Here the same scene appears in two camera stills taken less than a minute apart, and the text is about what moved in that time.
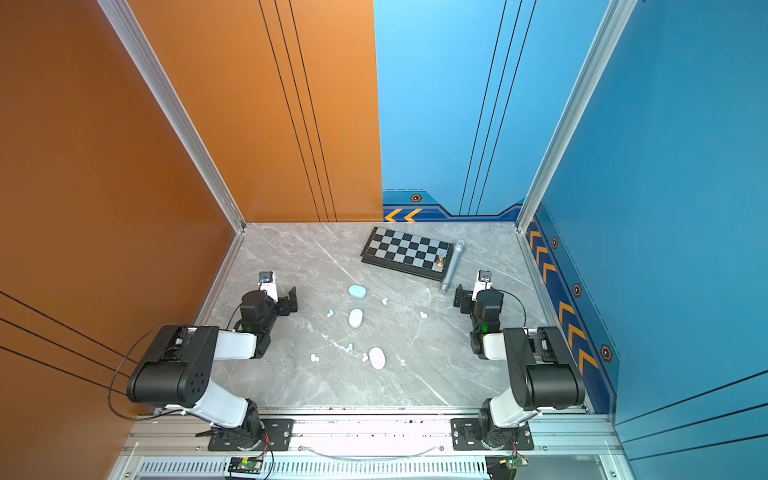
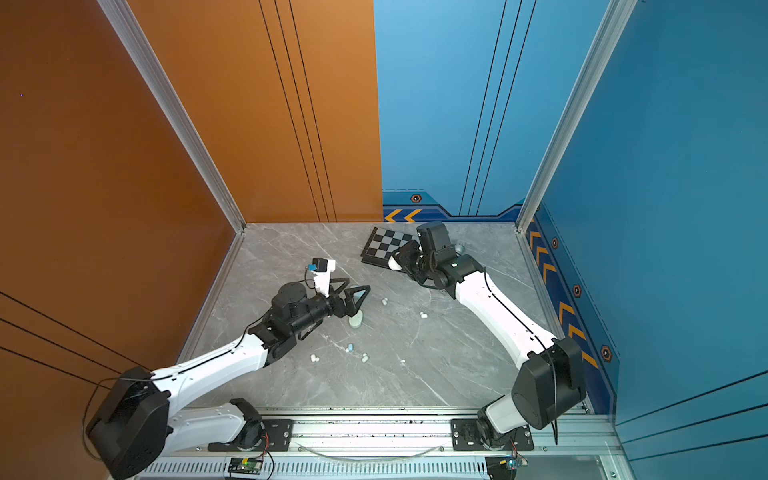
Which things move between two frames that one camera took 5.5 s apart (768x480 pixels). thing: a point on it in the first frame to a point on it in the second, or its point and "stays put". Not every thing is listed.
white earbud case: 355,318 stays put
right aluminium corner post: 613,23 stays put
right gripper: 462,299 to 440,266
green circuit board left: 245,465 stays put
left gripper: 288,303 to 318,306
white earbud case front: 377,358 to 393,265
